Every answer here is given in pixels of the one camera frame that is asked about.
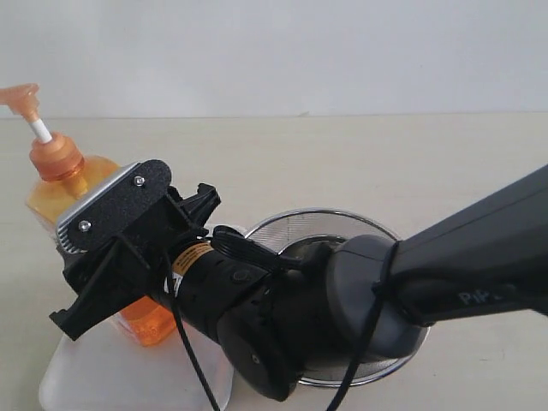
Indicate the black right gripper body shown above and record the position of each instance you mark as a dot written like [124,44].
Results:
[169,222]

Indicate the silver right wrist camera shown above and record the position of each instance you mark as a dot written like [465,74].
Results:
[112,206]

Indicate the steel mesh strainer basket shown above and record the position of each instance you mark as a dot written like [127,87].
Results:
[291,232]

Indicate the white rectangular plastic tray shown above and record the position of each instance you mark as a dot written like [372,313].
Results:
[106,370]

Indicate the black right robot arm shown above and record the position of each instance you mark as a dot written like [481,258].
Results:
[277,315]

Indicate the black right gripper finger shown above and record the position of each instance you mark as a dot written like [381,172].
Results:
[106,280]

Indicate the orange pump soap bottle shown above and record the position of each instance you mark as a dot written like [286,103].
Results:
[65,175]

